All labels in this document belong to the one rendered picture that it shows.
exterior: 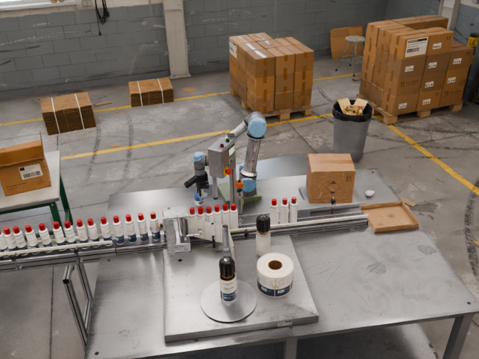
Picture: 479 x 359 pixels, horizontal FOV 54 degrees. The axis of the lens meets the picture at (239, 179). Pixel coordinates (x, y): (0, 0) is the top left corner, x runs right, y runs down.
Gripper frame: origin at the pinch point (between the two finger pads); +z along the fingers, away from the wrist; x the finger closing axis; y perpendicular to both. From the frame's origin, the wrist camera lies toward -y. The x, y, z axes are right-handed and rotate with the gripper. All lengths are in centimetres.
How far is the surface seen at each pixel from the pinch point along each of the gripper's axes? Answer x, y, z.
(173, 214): -47, -25, -24
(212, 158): -37, 3, -51
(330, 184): -31, 87, -12
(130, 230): -34, -51, -9
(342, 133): 146, 195, 53
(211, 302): -98, -16, 1
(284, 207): -49, 45, -14
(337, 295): -110, 53, 7
